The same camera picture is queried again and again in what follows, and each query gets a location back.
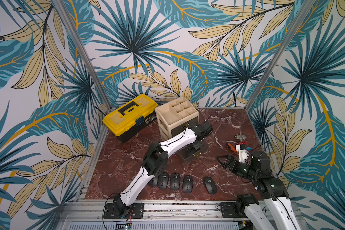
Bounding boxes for red handle metal valve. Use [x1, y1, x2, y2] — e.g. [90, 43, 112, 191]
[235, 134, 248, 145]

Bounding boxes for clear bottom drawer gold handle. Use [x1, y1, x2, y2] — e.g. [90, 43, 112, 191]
[177, 140, 209, 165]

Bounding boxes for orange handle screwdriver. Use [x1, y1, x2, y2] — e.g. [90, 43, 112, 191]
[226, 142, 239, 155]

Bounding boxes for beige drawer organizer cabinet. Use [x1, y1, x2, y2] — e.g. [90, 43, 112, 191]
[155, 97, 199, 141]

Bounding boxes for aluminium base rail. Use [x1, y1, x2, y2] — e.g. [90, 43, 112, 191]
[55, 199, 305, 230]

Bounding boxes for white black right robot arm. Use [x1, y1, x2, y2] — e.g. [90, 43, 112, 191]
[217, 151, 302, 230]

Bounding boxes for yellow black toolbox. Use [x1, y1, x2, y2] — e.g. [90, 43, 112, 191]
[103, 94, 158, 143]

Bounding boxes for black computer mouse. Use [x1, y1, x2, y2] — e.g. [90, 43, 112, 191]
[182, 175, 194, 194]
[148, 176, 159, 187]
[157, 172, 170, 190]
[170, 172, 181, 191]
[203, 176, 218, 195]

